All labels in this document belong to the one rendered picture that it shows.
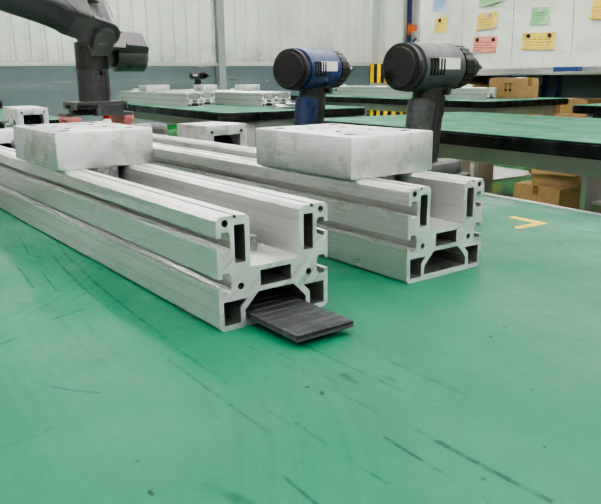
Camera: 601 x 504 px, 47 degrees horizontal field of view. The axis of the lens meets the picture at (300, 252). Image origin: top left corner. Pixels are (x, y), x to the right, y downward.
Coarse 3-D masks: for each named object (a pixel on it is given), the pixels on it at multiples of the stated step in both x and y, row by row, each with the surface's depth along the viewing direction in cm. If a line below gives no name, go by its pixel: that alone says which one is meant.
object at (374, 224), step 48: (192, 144) 103; (288, 192) 73; (336, 192) 68; (384, 192) 61; (432, 192) 66; (480, 192) 64; (336, 240) 67; (384, 240) 64; (432, 240) 61; (480, 240) 66
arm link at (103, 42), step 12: (96, 36) 116; (108, 36) 117; (120, 36) 123; (132, 36) 125; (96, 48) 118; (108, 48) 119; (120, 48) 122; (132, 48) 124; (144, 48) 126; (120, 60) 124; (132, 60) 126; (144, 60) 127
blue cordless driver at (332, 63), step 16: (304, 48) 98; (288, 64) 97; (304, 64) 96; (320, 64) 98; (336, 64) 102; (288, 80) 97; (304, 80) 96; (320, 80) 100; (336, 80) 104; (304, 96) 101; (320, 96) 102; (304, 112) 101; (320, 112) 103
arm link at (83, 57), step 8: (80, 48) 121; (80, 56) 122; (88, 56) 121; (96, 56) 122; (104, 56) 123; (112, 56) 125; (80, 64) 122; (88, 64) 122; (96, 64) 122; (104, 64) 123; (112, 64) 125; (96, 72) 123
